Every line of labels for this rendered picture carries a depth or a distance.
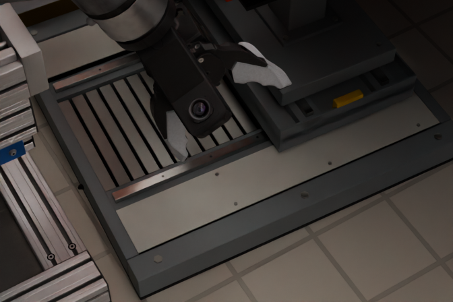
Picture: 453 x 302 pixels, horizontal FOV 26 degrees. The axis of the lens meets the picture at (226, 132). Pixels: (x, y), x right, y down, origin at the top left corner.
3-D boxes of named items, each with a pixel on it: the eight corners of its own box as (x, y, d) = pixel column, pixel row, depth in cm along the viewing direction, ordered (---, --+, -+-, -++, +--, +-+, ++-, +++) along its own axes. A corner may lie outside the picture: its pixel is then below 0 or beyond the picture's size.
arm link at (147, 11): (158, -14, 92) (89, 38, 93) (183, 14, 95) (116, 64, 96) (134, -56, 97) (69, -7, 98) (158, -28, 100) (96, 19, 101)
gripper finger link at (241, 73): (284, 38, 112) (214, 28, 107) (305, 69, 108) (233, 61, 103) (273, 59, 114) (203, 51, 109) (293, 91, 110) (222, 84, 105)
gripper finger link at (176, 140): (172, 133, 116) (176, 71, 109) (188, 166, 112) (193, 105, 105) (146, 137, 115) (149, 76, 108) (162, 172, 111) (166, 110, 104)
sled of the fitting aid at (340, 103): (411, 99, 233) (417, 71, 225) (278, 155, 222) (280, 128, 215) (305, -28, 260) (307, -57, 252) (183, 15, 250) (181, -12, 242)
